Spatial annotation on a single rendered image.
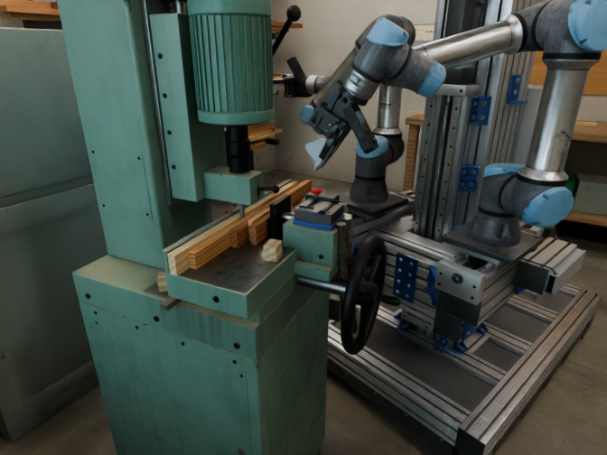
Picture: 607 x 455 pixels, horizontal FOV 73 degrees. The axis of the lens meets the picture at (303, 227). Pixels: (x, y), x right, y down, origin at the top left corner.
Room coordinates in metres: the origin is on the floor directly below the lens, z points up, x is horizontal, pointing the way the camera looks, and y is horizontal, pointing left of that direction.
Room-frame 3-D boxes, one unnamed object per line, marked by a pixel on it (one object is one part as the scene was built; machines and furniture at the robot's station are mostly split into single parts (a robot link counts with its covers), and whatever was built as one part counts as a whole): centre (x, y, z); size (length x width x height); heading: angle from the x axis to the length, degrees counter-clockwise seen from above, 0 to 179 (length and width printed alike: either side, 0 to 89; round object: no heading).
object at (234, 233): (1.02, 0.12, 0.92); 0.23 x 0.02 x 0.04; 155
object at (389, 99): (1.65, -0.33, 1.19); 0.15 x 0.12 x 0.55; 147
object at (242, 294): (1.00, 0.04, 0.87); 0.61 x 0.30 x 0.06; 155
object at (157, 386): (1.05, 0.27, 0.36); 0.58 x 0.45 x 0.71; 65
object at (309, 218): (0.97, -0.04, 0.99); 0.13 x 0.11 x 0.06; 155
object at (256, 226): (1.01, 0.09, 0.93); 0.17 x 0.02 x 0.05; 155
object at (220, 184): (1.01, 0.18, 1.03); 0.14 x 0.07 x 0.09; 65
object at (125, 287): (1.05, 0.27, 0.76); 0.57 x 0.45 x 0.09; 65
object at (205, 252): (1.09, 0.11, 0.92); 0.62 x 0.02 x 0.04; 155
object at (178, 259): (1.05, 0.15, 0.93); 0.60 x 0.02 x 0.05; 155
